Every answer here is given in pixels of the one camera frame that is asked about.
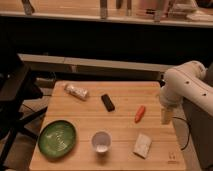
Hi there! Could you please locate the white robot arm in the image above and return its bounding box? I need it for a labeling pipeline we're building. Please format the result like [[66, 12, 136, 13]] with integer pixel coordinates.
[[159, 61, 213, 124]]

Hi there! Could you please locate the white sponge block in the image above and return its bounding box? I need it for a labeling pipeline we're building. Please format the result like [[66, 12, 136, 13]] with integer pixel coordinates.
[[133, 134, 152, 158]]

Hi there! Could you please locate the black cable right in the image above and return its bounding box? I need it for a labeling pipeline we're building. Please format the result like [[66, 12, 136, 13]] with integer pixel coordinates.
[[172, 115, 192, 151]]

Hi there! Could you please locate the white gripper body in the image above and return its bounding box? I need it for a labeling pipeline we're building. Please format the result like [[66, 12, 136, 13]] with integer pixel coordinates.
[[159, 85, 183, 108]]

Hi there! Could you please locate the black stand left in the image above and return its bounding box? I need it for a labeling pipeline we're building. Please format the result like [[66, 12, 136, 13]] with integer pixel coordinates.
[[0, 54, 47, 171]]

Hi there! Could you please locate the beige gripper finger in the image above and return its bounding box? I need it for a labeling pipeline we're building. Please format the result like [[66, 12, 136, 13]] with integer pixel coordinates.
[[161, 108, 173, 124]]

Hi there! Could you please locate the white paper cup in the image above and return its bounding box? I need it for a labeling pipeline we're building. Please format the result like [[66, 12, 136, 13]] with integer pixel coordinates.
[[91, 131, 111, 154]]

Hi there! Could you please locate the green ceramic bowl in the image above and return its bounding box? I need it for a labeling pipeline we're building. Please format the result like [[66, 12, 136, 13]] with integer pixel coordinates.
[[38, 120, 77, 159]]

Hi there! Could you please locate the black rectangular bar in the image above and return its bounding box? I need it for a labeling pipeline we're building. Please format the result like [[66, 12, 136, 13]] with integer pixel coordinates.
[[101, 94, 115, 112]]

